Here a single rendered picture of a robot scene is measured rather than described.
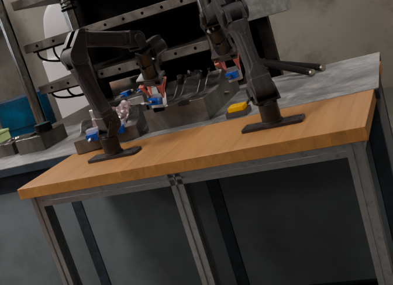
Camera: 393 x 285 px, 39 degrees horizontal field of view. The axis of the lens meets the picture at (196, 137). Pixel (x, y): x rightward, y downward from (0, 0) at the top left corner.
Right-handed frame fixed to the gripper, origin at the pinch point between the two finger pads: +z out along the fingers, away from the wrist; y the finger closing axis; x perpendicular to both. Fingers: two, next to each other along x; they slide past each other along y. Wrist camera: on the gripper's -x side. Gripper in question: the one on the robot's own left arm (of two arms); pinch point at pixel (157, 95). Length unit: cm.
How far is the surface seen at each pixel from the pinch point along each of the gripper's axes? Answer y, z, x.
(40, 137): 66, 19, -4
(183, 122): -9.8, 9.8, 5.0
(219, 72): -17.1, 8.4, -27.4
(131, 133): 11.0, 10.1, 10.1
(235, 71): -30.4, -2.0, -9.3
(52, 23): 206, 65, -243
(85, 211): 42, 43, 20
